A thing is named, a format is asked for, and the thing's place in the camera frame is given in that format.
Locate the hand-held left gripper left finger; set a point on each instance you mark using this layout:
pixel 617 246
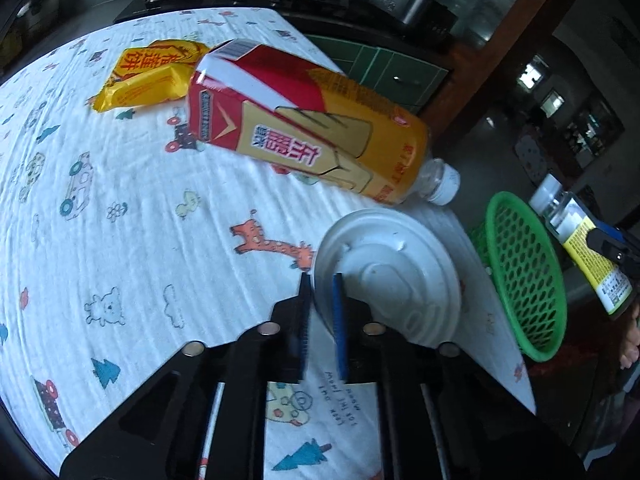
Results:
pixel 302 320

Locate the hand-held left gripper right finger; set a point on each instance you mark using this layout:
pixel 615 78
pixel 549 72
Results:
pixel 340 325

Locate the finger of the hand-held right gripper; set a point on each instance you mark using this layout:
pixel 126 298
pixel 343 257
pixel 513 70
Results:
pixel 612 250
pixel 610 226

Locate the small bottle yellow label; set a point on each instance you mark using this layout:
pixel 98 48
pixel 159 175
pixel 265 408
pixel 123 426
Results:
pixel 570 220

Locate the green plastic mesh basket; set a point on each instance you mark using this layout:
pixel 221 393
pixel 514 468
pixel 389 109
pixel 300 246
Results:
pixel 542 270

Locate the white plastic lid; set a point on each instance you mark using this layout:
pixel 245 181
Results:
pixel 400 270

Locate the person's right hand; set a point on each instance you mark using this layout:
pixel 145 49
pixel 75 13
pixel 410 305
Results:
pixel 631 345

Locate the printed white tablecloth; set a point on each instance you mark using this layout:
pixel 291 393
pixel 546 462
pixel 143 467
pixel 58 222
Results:
pixel 125 260

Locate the large tea bottle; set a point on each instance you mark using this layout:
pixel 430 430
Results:
pixel 300 120

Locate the wooden cabinet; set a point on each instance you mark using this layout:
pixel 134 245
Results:
pixel 470 75

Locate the green kitchen cabinet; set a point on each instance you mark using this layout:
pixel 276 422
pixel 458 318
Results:
pixel 380 65

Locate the yellow snack packet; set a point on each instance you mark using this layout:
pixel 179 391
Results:
pixel 140 90
pixel 160 55

